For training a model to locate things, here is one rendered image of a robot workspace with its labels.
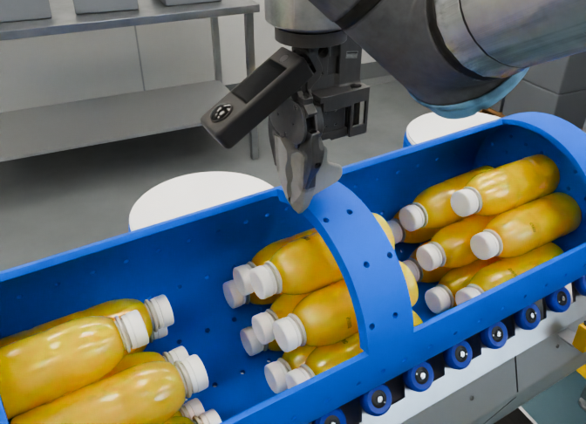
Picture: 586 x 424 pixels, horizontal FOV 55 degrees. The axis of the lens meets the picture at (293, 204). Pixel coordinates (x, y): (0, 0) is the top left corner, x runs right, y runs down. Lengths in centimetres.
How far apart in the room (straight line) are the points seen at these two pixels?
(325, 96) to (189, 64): 346
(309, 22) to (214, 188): 60
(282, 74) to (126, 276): 36
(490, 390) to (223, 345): 42
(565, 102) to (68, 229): 279
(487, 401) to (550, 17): 73
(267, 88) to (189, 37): 342
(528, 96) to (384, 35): 330
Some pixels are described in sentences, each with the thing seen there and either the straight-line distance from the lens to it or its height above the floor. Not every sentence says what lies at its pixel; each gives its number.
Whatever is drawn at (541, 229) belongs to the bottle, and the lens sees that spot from 89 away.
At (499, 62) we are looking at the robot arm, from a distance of 37.
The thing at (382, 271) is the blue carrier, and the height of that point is 119.
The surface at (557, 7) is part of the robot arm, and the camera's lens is 32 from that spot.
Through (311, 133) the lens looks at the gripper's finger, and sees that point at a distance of 56.
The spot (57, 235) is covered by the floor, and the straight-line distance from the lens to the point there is 294.
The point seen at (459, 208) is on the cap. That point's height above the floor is 114.
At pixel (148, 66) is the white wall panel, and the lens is 394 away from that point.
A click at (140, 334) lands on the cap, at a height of 115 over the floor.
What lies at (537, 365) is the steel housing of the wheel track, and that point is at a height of 87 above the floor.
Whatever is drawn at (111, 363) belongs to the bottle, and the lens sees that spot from 62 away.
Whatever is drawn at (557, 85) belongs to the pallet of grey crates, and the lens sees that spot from 355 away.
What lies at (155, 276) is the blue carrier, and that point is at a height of 109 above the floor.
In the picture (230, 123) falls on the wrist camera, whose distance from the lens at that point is 54.
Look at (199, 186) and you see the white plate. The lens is 108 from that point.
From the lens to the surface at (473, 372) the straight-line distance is 91.
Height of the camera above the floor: 158
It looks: 32 degrees down
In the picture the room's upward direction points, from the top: straight up
